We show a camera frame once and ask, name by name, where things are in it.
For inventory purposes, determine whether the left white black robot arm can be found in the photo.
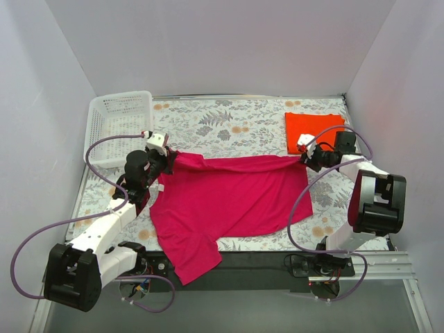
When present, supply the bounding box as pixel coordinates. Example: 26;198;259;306
44;148;178;312

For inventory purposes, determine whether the magenta t shirt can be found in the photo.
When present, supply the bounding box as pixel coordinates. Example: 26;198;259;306
150;152;313;285

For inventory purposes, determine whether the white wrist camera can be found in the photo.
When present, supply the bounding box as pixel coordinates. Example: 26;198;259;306
146;131;169;156
296;134;317;157

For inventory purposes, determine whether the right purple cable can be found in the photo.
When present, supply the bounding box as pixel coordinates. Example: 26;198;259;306
288;125;374;302

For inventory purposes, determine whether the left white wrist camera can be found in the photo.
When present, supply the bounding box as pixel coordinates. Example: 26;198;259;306
146;131;169;156

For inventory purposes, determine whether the aluminium frame rail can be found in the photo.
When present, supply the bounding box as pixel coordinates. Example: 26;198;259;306
28;268;51;333

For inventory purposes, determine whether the purple cable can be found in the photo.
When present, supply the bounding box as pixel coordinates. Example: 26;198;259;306
10;133;176;313
288;125;374;302

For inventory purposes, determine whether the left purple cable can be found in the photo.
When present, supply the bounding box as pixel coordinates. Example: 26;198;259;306
10;133;176;313

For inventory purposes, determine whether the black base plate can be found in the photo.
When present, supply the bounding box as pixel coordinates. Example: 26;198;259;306
144;251;355;293

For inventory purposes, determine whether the white plastic basket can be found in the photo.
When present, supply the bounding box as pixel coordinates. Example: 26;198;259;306
84;91;154;169

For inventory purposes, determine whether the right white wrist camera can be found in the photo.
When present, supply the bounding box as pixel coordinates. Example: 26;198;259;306
296;134;317;157

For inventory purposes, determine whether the folded orange t shirt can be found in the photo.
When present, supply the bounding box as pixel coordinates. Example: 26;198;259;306
284;112;345;155

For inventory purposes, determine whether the floral table mat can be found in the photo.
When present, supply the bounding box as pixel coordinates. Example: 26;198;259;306
76;98;353;251

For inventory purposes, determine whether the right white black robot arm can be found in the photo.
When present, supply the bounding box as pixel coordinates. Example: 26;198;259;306
296;131;407;276

